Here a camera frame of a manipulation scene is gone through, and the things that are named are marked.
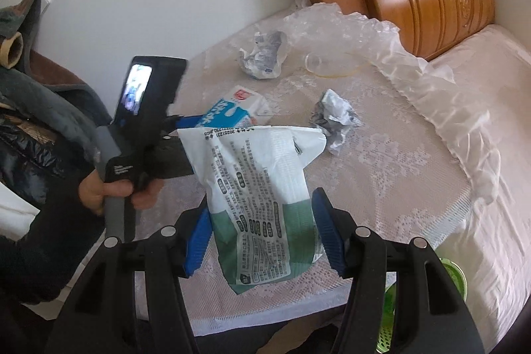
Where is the crumpled white grey paper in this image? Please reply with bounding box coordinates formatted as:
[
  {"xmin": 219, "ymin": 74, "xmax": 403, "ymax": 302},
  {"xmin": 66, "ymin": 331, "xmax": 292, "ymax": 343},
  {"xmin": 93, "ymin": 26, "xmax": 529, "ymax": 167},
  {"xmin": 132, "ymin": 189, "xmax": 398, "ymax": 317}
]
[{"xmin": 311, "ymin": 89, "xmax": 363, "ymax": 157}]

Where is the cardboard tube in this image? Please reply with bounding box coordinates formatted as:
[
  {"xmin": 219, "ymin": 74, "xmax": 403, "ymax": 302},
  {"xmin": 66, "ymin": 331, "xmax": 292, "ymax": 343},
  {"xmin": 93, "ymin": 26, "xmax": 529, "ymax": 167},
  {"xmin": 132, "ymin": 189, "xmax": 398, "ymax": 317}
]
[{"xmin": 0, "ymin": 33, "xmax": 23, "ymax": 68}]

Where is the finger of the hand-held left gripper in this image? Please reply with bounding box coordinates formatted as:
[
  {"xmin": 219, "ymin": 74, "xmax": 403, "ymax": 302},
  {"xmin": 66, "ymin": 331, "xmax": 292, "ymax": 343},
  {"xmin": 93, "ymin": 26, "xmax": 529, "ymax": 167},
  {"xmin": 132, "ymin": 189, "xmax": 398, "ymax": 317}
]
[
  {"xmin": 166, "ymin": 113, "xmax": 208, "ymax": 122},
  {"xmin": 155, "ymin": 136, "xmax": 195, "ymax": 180}
]

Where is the blue white milk carton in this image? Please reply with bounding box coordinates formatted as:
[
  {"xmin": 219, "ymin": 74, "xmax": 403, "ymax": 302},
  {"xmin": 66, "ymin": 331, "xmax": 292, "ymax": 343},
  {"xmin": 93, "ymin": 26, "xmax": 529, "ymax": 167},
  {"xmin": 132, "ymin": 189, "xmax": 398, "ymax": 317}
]
[{"xmin": 193, "ymin": 85, "xmax": 272, "ymax": 128}]

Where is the person's left hand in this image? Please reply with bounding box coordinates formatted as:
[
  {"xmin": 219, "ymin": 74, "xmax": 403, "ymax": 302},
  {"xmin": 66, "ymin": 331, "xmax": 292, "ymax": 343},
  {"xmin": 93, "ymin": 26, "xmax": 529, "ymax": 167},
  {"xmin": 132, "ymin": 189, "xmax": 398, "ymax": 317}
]
[{"xmin": 79, "ymin": 173, "xmax": 159, "ymax": 216}]

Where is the white green wipes packet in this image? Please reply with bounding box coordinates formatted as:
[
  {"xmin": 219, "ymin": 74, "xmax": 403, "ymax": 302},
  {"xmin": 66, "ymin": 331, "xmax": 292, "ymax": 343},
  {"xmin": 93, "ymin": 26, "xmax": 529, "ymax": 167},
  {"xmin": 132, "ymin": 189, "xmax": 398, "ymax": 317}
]
[{"xmin": 176, "ymin": 124, "xmax": 328, "ymax": 296}]

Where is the person's left forearm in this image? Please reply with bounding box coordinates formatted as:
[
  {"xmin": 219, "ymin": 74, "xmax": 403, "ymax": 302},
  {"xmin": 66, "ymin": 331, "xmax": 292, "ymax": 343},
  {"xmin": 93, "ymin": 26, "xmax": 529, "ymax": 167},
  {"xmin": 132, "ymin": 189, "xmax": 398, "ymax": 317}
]
[{"xmin": 0, "ymin": 209, "xmax": 106, "ymax": 305}]

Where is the clear plastic film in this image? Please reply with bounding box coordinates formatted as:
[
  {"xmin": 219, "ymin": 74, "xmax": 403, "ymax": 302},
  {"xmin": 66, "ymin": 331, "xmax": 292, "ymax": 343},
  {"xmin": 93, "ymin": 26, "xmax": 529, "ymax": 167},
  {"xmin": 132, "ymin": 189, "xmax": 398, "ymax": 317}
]
[{"xmin": 283, "ymin": 3, "xmax": 374, "ymax": 60}]

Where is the green mesh bin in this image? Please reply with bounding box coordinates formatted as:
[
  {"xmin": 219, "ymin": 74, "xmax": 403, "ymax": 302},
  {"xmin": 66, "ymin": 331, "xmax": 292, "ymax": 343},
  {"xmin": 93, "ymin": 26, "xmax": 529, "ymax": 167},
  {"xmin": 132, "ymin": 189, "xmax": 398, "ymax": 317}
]
[{"xmin": 375, "ymin": 256, "xmax": 467, "ymax": 354}]

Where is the crumpled white packet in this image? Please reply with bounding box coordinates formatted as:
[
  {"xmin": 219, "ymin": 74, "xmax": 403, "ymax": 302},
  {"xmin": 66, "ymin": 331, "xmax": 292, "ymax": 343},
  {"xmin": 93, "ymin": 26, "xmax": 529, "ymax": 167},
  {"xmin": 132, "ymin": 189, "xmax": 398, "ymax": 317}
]
[{"xmin": 238, "ymin": 31, "xmax": 289, "ymax": 80}]

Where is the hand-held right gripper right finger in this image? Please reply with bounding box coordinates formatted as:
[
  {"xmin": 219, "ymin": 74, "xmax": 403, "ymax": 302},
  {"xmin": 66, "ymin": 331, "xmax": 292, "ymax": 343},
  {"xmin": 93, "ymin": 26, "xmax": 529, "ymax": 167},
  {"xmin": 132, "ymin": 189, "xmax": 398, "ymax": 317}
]
[{"xmin": 312, "ymin": 188, "xmax": 486, "ymax": 354}]

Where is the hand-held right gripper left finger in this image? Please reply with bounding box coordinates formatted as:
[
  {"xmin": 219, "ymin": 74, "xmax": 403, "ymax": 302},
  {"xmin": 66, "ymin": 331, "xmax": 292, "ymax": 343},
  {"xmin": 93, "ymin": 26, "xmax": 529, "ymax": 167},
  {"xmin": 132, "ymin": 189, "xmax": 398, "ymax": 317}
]
[{"xmin": 45, "ymin": 198, "xmax": 213, "ymax": 354}]

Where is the clear plastic cup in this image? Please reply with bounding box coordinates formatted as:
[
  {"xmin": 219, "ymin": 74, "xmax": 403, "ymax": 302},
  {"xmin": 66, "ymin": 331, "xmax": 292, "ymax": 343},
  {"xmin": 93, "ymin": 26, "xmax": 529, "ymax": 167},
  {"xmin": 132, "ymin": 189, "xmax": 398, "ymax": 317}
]
[{"xmin": 305, "ymin": 51, "xmax": 345, "ymax": 78}]

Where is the pink bed sheet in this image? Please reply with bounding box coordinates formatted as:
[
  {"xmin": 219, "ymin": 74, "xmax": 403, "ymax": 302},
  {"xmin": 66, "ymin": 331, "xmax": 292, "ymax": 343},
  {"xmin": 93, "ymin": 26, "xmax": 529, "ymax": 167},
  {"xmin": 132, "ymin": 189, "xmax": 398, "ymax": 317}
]
[{"xmin": 427, "ymin": 24, "xmax": 531, "ymax": 342}]

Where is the black shiny jacket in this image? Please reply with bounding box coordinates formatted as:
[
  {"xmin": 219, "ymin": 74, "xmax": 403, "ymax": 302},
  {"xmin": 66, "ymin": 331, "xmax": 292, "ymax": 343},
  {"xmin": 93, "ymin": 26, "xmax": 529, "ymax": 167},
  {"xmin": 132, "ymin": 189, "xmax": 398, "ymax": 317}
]
[{"xmin": 0, "ymin": 113, "xmax": 90, "ymax": 209}]

